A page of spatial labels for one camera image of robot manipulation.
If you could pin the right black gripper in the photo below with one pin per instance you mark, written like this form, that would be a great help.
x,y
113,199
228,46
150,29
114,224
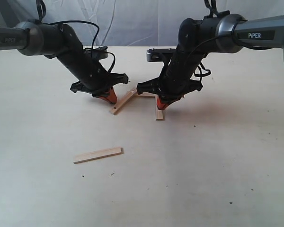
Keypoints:
x,y
174,80

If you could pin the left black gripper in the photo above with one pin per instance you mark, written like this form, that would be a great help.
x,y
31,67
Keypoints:
x,y
92,77

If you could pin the wooden stick with hole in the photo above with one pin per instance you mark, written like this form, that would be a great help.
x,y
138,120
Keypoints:
x,y
123,101

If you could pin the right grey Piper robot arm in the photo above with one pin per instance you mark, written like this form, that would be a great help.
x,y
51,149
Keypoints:
x,y
198,38

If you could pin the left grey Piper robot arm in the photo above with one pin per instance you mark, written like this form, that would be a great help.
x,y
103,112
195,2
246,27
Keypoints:
x,y
59,40

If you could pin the white backdrop cloth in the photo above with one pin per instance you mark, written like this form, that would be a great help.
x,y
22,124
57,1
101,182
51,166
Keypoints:
x,y
131,22

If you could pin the left wrist camera, silver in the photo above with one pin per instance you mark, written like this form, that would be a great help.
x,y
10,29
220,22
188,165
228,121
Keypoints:
x,y
97,53

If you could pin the wrist camera, silver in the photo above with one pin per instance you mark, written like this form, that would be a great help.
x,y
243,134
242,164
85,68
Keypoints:
x,y
97,53
159,54

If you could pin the right wrist camera, silver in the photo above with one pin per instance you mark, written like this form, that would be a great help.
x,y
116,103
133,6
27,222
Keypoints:
x,y
159,54

